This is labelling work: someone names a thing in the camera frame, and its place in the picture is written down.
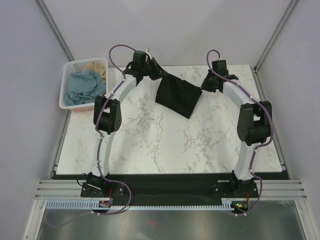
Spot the aluminium profile rail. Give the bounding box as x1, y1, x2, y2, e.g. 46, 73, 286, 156
35, 175, 307, 201

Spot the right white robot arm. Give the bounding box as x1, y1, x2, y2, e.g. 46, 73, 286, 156
201, 60, 272, 198

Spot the black t shirt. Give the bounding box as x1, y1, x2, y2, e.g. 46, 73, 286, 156
155, 75, 202, 119

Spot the beige t shirt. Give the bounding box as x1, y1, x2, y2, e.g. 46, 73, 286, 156
82, 62, 107, 83

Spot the aluminium frame post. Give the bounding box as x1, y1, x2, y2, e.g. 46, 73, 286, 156
252, 0, 301, 73
34, 0, 75, 61

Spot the white plastic basket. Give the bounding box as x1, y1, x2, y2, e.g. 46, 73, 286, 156
59, 57, 109, 111

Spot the white slotted cable duct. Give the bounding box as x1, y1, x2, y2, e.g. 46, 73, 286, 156
45, 198, 249, 211

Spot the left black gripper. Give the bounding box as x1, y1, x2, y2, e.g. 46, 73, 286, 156
141, 58, 168, 82

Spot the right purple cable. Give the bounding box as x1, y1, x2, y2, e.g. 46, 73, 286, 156
205, 49, 275, 217

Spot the right aluminium frame post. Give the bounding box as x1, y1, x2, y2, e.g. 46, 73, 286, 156
252, 0, 301, 73

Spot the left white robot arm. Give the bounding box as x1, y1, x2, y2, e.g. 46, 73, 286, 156
81, 50, 168, 198

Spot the blue t shirt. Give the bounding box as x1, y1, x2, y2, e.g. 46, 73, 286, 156
63, 69, 106, 106

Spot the left aluminium frame post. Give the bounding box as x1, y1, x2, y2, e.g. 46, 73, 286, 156
34, 0, 75, 61

